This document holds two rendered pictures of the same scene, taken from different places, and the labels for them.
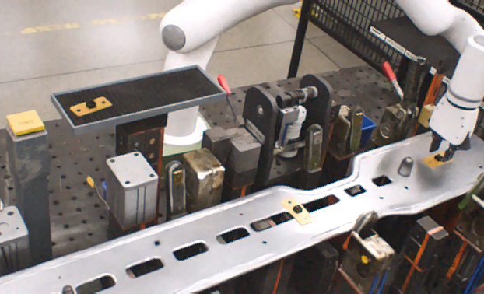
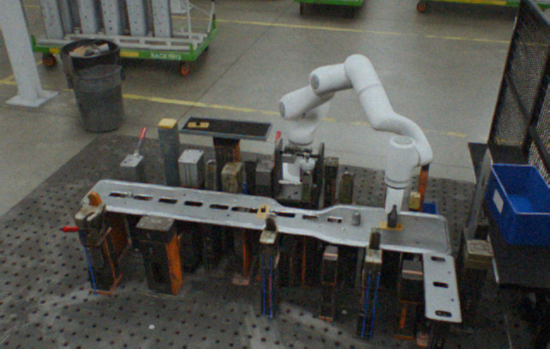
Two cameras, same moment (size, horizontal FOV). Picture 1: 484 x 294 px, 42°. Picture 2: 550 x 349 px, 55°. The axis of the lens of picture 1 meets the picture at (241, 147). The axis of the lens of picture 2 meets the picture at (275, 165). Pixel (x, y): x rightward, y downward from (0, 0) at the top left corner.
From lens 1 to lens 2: 1.40 m
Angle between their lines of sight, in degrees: 41
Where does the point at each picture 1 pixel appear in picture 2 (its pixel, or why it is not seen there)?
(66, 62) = (363, 147)
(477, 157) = (424, 236)
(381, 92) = not seen: hidden behind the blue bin
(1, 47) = (333, 128)
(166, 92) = (239, 130)
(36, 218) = (170, 175)
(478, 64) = (390, 153)
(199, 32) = (291, 107)
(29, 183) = (166, 154)
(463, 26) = (407, 131)
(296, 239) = (245, 221)
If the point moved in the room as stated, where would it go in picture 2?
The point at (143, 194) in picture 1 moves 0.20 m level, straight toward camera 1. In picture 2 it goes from (188, 168) to (148, 191)
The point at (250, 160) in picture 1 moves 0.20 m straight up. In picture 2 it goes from (263, 179) to (262, 133)
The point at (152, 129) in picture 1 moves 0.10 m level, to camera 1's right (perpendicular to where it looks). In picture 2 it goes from (228, 147) to (241, 156)
